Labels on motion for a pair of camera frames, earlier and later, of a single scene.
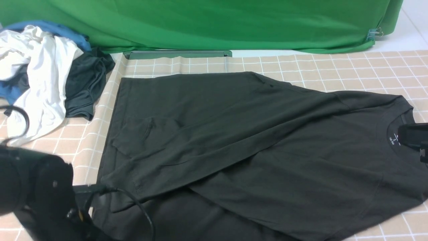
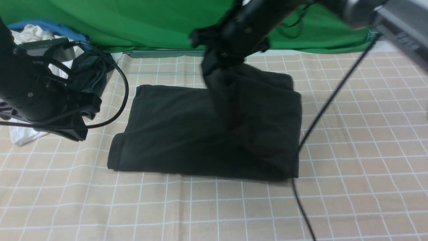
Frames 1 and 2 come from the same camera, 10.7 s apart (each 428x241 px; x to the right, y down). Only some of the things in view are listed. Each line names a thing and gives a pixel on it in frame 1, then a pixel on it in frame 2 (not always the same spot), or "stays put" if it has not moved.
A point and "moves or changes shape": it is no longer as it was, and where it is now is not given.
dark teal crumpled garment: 87,82 stays put
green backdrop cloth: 317,26 stays put
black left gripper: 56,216 -> 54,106
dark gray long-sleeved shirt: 244,156 moves or changes shape
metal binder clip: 372,33 stays put
